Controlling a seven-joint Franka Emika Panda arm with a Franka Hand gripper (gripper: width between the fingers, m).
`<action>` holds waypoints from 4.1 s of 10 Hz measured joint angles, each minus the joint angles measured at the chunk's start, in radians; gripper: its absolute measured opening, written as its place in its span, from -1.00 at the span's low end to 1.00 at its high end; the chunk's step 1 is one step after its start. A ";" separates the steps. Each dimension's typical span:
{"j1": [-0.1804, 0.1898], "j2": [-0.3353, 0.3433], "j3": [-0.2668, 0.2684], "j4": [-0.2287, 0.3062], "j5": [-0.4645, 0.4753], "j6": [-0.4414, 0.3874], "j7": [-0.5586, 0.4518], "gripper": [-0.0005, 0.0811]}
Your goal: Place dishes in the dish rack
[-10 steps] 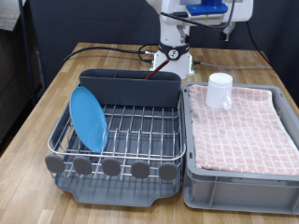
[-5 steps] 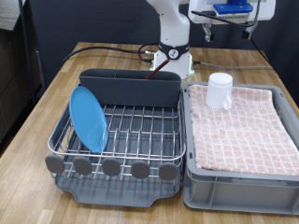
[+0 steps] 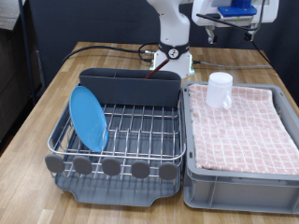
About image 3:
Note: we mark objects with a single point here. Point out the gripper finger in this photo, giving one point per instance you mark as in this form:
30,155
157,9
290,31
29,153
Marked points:
212,38
248,36

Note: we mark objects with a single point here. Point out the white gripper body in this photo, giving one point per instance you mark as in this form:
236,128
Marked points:
204,9

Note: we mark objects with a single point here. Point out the blue plate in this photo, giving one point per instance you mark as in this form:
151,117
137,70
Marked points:
87,118

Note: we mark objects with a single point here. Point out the white plastic mug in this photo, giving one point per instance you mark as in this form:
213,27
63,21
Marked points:
218,90

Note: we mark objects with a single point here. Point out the dark grey cutlery holder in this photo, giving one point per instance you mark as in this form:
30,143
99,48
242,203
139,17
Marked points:
124,90

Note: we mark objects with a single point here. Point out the pink checked cloth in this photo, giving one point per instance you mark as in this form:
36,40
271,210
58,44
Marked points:
243,140

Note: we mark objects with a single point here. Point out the dark grey partition panel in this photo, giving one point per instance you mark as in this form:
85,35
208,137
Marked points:
93,18

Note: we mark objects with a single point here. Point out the grey plastic crate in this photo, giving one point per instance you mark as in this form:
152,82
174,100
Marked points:
236,193

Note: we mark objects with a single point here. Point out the grey plastic drain tray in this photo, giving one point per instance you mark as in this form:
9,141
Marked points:
124,193

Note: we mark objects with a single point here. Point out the black metal pole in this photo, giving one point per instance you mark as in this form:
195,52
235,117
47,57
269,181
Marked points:
26,46

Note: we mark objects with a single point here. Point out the dark cabinet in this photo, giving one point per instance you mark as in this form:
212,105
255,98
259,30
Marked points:
12,77

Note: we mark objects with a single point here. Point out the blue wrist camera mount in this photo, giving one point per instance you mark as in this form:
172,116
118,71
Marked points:
238,9

